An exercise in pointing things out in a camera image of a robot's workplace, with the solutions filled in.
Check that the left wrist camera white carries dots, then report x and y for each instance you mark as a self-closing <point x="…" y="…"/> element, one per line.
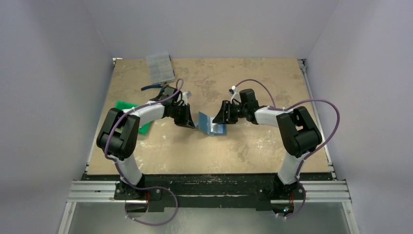
<point x="184" y="96"/>

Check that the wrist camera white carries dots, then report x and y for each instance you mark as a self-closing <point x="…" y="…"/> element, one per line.
<point x="235" y="95"/>
<point x="184" y="96"/>

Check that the clear plastic organizer box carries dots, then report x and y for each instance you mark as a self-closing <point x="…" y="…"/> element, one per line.
<point x="160" y="68"/>

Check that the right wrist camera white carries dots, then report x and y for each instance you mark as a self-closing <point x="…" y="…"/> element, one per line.
<point x="235" y="95"/>

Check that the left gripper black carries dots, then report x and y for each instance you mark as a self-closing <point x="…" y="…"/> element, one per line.
<point x="186" y="119"/>

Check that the blue card holder wallet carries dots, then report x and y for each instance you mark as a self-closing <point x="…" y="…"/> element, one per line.
<point x="206" y="125"/>

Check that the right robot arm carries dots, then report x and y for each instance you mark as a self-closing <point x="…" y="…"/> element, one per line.
<point x="299" y="133"/>

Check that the blue handled pliers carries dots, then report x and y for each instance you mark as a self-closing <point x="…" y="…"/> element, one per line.
<point x="160" y="86"/>

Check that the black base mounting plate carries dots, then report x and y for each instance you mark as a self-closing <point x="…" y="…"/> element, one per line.
<point x="215" y="191"/>

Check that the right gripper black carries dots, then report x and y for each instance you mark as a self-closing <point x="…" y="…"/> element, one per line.
<point x="229" y="111"/>

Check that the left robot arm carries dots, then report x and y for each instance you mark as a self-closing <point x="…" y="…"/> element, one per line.
<point x="118" y="135"/>

